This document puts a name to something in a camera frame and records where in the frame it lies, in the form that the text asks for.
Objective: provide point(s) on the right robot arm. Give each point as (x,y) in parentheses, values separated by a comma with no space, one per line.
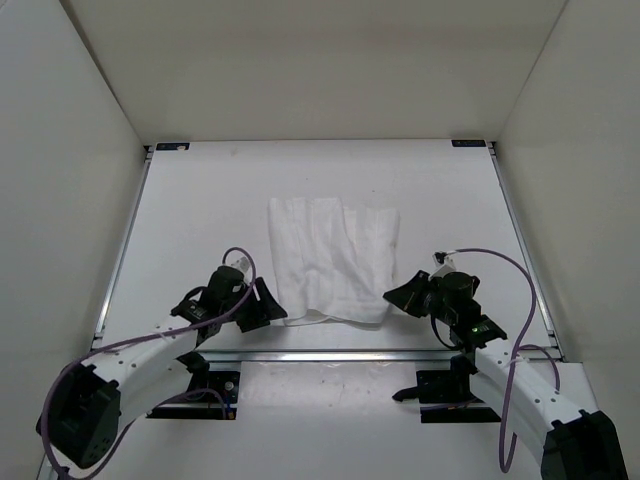
(567,441)

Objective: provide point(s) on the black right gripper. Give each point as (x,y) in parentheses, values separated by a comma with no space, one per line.
(406,297)

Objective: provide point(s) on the aluminium table edge rail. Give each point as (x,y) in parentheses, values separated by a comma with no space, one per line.
(326,356)

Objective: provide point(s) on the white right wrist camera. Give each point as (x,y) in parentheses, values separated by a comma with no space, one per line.
(443,263)

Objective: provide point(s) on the white pleated skirt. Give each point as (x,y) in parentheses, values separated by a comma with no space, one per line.
(332,262)

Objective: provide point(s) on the right aluminium side rail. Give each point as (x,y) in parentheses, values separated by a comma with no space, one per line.
(542,304)

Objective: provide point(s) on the left aluminium side rail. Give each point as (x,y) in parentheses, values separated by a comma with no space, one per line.
(121,252)

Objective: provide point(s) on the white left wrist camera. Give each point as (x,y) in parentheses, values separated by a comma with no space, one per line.
(242,264)

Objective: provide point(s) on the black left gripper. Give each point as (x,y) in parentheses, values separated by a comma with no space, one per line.
(264,308)

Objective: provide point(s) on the aluminium side rail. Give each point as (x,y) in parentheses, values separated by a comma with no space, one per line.
(121,252)
(542,304)

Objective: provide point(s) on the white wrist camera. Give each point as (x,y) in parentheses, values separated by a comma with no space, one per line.
(242,264)
(443,263)

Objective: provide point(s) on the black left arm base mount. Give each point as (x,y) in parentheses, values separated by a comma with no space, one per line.
(210,390)

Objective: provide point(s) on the blue left corner label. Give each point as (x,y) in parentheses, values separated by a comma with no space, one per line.
(172,146)

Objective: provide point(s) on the blue corner label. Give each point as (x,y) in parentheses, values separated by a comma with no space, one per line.
(172,146)
(468,143)

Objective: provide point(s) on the blue right corner label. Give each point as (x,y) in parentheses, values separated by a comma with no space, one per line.
(468,143)

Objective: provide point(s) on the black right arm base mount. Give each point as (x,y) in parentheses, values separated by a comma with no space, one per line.
(444,396)

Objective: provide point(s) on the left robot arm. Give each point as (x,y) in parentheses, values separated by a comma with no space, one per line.
(93,401)

